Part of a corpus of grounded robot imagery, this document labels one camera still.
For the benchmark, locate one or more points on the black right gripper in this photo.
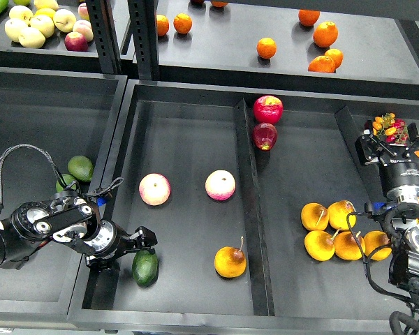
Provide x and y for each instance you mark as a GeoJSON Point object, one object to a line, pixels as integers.
{"type": "Point", "coordinates": [398, 165]}

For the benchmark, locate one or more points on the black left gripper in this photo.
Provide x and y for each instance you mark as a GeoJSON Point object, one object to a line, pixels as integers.
{"type": "Point", "coordinates": [110, 242]}

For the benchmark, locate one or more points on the dark green avocado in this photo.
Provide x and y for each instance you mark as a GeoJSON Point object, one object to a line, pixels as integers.
{"type": "Point", "coordinates": [145, 267]}

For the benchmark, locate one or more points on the yellow brown pear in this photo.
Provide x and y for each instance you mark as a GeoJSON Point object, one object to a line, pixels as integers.
{"type": "Point", "coordinates": [230, 262]}

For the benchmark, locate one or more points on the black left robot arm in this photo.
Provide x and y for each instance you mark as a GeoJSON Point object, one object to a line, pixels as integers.
{"type": "Point", "coordinates": [71, 218]}

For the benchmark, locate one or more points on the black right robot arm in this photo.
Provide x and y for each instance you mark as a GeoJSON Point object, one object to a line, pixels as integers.
{"type": "Point", "coordinates": [398, 216]}

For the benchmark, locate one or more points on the yellow pear upper right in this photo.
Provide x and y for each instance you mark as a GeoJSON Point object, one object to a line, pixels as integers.
{"type": "Point", "coordinates": [338, 213]}

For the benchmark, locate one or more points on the yellow pear lower right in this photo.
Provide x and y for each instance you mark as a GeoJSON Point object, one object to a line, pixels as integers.
{"type": "Point", "coordinates": [375, 239]}

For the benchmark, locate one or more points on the green avocado top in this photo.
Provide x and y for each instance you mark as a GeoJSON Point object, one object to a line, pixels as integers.
{"type": "Point", "coordinates": [81, 168]}

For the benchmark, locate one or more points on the green avocado middle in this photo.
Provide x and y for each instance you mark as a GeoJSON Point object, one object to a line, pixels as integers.
{"type": "Point", "coordinates": [67, 182]}

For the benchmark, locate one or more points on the yellow pear upper left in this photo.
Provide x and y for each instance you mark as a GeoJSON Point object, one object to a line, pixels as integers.
{"type": "Point", "coordinates": [314, 216]}

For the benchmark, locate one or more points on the yellow pear lower middle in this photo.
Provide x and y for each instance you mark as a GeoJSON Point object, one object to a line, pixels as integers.
{"type": "Point", "coordinates": [349, 246]}

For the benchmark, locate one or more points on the yellow pear lower left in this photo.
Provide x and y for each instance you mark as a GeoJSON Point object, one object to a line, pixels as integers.
{"type": "Point", "coordinates": [319, 244]}

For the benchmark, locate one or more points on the cherry tomato bunch top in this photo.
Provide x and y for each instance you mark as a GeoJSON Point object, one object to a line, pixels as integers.
{"type": "Point", "coordinates": [390, 129]}

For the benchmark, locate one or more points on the black tray divider right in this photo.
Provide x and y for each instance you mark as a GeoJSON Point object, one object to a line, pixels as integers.
{"type": "Point", "coordinates": [369, 174]}

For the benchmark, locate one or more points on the pink yellow apple left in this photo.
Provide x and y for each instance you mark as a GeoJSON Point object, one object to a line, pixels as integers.
{"type": "Point", "coordinates": [154, 189]}

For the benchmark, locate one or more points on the pink yellow apple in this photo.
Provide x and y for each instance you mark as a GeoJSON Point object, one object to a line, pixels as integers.
{"type": "Point", "coordinates": [154, 189]}
{"type": "Point", "coordinates": [220, 185]}

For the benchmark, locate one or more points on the pink yellow apple right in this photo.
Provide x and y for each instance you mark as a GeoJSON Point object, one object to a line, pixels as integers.
{"type": "Point", "coordinates": [220, 185]}

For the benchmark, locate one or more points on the orange shelf behind front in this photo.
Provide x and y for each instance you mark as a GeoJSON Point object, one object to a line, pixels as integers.
{"type": "Point", "coordinates": [336, 55]}

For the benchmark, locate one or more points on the orange shelf front right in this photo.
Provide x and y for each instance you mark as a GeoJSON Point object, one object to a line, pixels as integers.
{"type": "Point", "coordinates": [322, 64]}

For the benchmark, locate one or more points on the black centre tray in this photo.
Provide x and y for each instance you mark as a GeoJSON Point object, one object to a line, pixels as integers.
{"type": "Point", "coordinates": [185, 132]}

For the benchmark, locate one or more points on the black tray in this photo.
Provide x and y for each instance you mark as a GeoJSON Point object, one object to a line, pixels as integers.
{"type": "Point", "coordinates": [47, 117]}
{"type": "Point", "coordinates": [185, 132]}

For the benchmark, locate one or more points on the dark red apple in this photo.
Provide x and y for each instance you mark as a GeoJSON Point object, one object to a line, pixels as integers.
{"type": "Point", "coordinates": [264, 136]}

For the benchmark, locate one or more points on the bright red apple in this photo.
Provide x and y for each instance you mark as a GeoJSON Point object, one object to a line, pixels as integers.
{"type": "Point", "coordinates": [268, 109]}

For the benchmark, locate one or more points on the large orange shelf right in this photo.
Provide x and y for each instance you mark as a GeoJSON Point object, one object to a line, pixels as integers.
{"type": "Point", "coordinates": [325, 34]}

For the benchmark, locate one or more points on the orange shelf top right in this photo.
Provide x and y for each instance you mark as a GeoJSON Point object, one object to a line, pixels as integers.
{"type": "Point", "coordinates": [308, 18]}

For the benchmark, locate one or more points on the black left tray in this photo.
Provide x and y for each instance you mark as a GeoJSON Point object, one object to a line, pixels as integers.
{"type": "Point", "coordinates": [47, 117]}

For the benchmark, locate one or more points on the orange on shelf centre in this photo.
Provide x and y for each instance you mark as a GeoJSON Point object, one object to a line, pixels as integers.
{"type": "Point", "coordinates": [266, 48]}

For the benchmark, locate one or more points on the red apple on shelf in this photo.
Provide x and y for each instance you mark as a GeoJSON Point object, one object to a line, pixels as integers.
{"type": "Point", "coordinates": [75, 41]}

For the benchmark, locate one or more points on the orange shelf far left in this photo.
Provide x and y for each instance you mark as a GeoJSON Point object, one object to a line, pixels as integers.
{"type": "Point", "coordinates": [162, 25]}

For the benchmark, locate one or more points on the pink peach on shelf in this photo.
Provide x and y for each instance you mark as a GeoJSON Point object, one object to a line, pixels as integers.
{"type": "Point", "coordinates": [84, 27]}

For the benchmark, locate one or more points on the pale yellow apple front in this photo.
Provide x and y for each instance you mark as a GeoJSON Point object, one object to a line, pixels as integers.
{"type": "Point", "coordinates": [30, 37]}

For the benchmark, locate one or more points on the pale yellow apple right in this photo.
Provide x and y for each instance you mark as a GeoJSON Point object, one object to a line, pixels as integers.
{"type": "Point", "coordinates": [64, 20]}

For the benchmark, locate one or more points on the pale yellow apple middle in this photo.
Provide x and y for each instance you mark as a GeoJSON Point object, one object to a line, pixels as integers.
{"type": "Point", "coordinates": [44, 24]}

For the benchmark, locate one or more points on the pale yellow apple left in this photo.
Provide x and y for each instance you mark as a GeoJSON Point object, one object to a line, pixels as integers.
{"type": "Point", "coordinates": [13, 28]}

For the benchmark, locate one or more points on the black shelf post right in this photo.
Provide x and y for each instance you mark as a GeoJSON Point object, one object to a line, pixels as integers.
{"type": "Point", "coordinates": [143, 28]}

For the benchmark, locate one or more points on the black shelf post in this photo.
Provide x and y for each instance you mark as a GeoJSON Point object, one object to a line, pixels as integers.
{"type": "Point", "coordinates": [105, 38]}
{"type": "Point", "coordinates": [143, 28]}

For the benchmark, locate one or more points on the black shelf post left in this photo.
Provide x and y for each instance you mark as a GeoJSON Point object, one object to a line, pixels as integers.
{"type": "Point", "coordinates": [105, 38]}

